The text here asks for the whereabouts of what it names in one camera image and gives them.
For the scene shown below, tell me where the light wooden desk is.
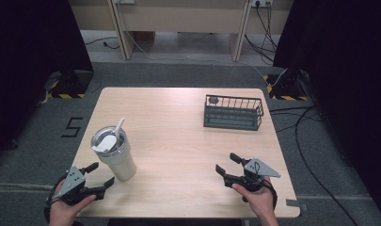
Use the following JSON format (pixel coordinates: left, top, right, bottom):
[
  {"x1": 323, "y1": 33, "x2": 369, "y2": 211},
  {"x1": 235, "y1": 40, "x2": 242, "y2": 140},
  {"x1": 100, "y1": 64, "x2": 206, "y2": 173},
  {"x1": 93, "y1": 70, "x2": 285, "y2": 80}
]
[{"x1": 68, "y1": 0, "x2": 295, "y2": 62}]

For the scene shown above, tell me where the white wall socket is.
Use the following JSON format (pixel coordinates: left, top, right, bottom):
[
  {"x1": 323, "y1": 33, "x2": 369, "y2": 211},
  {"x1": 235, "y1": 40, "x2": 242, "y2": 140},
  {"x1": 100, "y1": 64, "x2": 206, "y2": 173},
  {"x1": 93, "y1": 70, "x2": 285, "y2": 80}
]
[{"x1": 251, "y1": 0, "x2": 274, "y2": 8}]

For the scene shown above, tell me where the person's right hand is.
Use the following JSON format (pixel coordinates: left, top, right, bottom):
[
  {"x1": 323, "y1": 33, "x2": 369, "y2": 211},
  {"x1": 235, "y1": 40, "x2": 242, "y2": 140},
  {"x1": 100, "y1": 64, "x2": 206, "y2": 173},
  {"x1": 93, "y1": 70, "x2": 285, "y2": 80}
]
[{"x1": 230, "y1": 176, "x2": 276, "y2": 218}]

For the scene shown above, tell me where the black curtain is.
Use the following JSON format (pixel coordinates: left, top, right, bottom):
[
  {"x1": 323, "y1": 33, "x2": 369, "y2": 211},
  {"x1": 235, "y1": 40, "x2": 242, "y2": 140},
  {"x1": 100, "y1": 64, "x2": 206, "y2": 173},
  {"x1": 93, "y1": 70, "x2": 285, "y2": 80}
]
[
  {"x1": 272, "y1": 0, "x2": 381, "y2": 218},
  {"x1": 0, "y1": 0, "x2": 94, "y2": 164}
]

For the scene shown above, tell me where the black stand base striped tape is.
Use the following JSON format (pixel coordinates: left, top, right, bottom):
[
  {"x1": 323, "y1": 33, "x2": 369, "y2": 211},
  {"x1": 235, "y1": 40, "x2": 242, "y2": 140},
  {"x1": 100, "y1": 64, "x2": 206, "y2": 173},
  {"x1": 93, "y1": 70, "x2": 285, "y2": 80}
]
[
  {"x1": 46, "y1": 69, "x2": 95, "y2": 100},
  {"x1": 262, "y1": 73, "x2": 310, "y2": 102}
]

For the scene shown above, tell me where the dark wire basket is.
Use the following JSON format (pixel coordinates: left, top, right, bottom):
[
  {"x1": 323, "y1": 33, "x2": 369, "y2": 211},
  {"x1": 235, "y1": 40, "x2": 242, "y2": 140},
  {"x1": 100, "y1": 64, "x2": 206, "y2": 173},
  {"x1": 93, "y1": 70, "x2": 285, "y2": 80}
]
[{"x1": 203, "y1": 93, "x2": 265, "y2": 132}]

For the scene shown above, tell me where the person's left hand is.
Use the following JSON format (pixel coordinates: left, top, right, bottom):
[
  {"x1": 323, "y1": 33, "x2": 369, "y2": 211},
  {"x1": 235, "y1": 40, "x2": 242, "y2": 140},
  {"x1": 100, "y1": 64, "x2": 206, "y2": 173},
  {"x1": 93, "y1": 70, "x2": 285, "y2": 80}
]
[{"x1": 48, "y1": 180, "x2": 98, "y2": 226}]

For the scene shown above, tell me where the short black floor cable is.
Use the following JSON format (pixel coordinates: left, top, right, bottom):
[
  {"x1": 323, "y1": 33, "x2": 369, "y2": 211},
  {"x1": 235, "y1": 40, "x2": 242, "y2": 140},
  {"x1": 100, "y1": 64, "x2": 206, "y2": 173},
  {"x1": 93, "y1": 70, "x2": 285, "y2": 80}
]
[{"x1": 84, "y1": 36, "x2": 121, "y2": 51}]

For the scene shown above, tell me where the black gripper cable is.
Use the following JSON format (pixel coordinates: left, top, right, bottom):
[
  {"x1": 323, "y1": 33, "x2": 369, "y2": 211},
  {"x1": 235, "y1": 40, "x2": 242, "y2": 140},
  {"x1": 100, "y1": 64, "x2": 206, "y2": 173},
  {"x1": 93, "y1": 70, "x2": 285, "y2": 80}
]
[
  {"x1": 262, "y1": 180, "x2": 278, "y2": 211},
  {"x1": 42, "y1": 170, "x2": 70, "y2": 223}
]

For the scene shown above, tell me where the long black floor cable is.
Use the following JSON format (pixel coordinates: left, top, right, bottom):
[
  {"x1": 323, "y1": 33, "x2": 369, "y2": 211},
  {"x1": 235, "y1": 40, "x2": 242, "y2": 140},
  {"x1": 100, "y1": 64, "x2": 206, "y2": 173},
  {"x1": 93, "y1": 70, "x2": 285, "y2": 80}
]
[{"x1": 268, "y1": 105, "x2": 359, "y2": 226}]

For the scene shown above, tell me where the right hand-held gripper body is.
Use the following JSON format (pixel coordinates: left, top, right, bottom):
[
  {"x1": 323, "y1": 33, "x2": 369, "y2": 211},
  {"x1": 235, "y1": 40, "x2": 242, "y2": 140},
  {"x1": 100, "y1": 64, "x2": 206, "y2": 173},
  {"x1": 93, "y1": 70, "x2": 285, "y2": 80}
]
[{"x1": 223, "y1": 157, "x2": 282, "y2": 194}]

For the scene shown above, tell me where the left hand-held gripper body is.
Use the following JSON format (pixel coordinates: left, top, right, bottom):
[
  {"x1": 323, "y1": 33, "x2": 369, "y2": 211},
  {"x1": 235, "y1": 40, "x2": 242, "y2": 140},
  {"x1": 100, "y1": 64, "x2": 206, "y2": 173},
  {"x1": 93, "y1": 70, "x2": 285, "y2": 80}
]
[{"x1": 55, "y1": 165, "x2": 105, "y2": 207}]

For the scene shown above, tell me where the bundle of black cables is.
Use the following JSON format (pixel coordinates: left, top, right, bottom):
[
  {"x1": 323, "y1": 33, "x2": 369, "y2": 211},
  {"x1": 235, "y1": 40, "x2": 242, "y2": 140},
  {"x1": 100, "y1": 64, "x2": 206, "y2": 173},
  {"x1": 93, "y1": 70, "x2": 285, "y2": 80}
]
[{"x1": 244, "y1": 1, "x2": 279, "y2": 63}]

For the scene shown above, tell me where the grey tape piece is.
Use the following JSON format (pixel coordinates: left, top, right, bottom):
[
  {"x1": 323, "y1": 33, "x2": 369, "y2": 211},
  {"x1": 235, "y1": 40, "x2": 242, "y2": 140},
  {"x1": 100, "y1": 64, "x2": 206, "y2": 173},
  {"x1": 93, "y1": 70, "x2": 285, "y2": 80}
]
[{"x1": 285, "y1": 198, "x2": 309, "y2": 212}]

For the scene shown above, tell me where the white straw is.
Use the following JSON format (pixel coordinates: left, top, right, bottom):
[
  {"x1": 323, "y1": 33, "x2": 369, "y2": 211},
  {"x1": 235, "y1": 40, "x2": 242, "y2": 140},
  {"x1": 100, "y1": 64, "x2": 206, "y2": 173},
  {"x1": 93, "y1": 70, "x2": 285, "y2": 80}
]
[{"x1": 114, "y1": 117, "x2": 126, "y2": 139}]

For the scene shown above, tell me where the cream tumbler cup with lid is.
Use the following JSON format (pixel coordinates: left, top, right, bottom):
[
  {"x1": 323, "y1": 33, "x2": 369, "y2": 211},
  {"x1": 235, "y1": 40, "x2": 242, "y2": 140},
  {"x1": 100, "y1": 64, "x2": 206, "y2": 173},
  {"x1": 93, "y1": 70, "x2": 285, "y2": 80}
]
[{"x1": 90, "y1": 125, "x2": 137, "y2": 183}]

